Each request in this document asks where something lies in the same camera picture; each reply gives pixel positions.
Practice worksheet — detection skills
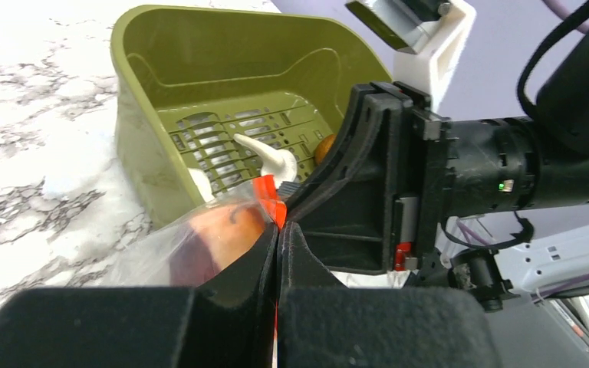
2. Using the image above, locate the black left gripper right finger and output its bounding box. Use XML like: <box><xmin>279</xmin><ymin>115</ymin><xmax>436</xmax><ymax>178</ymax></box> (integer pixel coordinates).
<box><xmin>278</xmin><ymin>222</ymin><xmax>501</xmax><ymax>367</ymax></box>

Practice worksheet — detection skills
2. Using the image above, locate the olive green plastic bin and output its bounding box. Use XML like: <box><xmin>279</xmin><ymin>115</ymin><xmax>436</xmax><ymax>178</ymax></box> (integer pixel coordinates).
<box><xmin>110</xmin><ymin>5</ymin><xmax>390</xmax><ymax>228</ymax></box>

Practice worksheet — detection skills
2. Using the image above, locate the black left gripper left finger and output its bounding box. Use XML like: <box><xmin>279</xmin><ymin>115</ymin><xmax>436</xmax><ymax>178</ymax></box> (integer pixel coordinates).
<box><xmin>0</xmin><ymin>225</ymin><xmax>278</xmax><ymax>367</ymax></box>

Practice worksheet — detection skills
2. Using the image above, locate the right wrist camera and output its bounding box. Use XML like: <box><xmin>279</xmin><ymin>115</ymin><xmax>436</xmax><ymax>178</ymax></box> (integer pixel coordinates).
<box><xmin>345</xmin><ymin>0</ymin><xmax>476</xmax><ymax>112</ymax></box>

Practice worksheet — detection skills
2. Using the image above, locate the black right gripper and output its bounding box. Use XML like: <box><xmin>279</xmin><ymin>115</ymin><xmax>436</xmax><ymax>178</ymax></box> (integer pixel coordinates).
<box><xmin>287</xmin><ymin>82</ymin><xmax>541</xmax><ymax>274</ymax></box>

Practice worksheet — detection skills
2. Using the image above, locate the clear zip top bag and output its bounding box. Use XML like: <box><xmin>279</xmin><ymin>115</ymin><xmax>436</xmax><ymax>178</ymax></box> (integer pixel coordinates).
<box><xmin>101</xmin><ymin>175</ymin><xmax>287</xmax><ymax>287</ymax></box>

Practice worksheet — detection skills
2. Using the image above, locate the white toy mushroom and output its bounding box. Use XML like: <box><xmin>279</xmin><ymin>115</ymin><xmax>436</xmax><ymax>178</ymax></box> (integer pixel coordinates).
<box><xmin>188</xmin><ymin>168</ymin><xmax>215</xmax><ymax>203</ymax></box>
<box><xmin>233</xmin><ymin>133</ymin><xmax>298</xmax><ymax>187</ymax></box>

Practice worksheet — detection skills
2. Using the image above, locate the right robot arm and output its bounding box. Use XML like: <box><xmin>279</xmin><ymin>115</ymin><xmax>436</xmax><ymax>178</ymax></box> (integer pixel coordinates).
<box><xmin>288</xmin><ymin>1</ymin><xmax>589</xmax><ymax>286</ymax></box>

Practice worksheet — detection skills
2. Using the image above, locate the orange toy pumpkin slice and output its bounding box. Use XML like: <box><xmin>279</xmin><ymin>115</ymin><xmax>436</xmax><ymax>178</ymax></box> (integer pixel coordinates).
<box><xmin>169</xmin><ymin>204</ymin><xmax>269</xmax><ymax>287</ymax></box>

